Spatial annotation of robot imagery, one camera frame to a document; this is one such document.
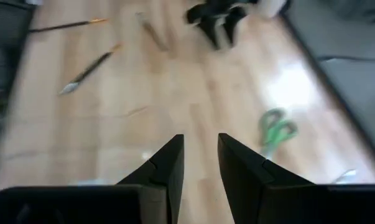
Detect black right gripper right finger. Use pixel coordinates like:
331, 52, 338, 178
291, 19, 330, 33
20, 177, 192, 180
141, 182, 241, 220
217, 133, 375, 224

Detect black aluminium rig frame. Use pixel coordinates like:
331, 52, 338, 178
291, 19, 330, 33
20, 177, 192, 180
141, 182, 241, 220
279, 9, 375, 178

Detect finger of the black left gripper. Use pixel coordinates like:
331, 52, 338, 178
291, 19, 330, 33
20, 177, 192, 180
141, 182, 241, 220
198, 16, 223, 51
223, 7, 248, 47

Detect black paintbrush orange end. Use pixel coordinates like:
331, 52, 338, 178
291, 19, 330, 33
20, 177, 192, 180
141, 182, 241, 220
28, 17, 109, 34

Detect green-handled scissors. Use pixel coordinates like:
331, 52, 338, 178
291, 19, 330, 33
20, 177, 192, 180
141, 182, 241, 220
257, 107, 299, 160

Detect black paintbrush silver ferrule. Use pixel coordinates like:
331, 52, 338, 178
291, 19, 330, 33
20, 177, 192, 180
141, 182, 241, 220
57, 43, 123, 96

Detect thin black paintbrush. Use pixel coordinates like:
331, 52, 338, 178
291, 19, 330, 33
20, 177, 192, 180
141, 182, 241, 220
135, 11, 170, 52

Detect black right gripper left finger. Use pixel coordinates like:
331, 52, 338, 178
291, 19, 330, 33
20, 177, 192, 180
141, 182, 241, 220
0, 134, 185, 224

